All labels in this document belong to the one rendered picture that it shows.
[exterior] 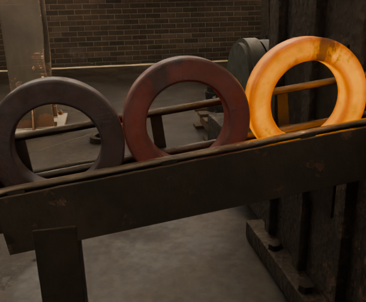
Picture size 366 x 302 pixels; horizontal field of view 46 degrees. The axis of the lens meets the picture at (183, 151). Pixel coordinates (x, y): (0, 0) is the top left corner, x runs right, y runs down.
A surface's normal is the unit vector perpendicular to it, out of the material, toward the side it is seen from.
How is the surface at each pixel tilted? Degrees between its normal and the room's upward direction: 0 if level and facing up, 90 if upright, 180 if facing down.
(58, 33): 90
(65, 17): 90
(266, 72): 90
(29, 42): 90
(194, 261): 0
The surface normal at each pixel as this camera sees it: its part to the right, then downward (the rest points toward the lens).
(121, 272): -0.02, -0.95
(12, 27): 0.18, 0.30
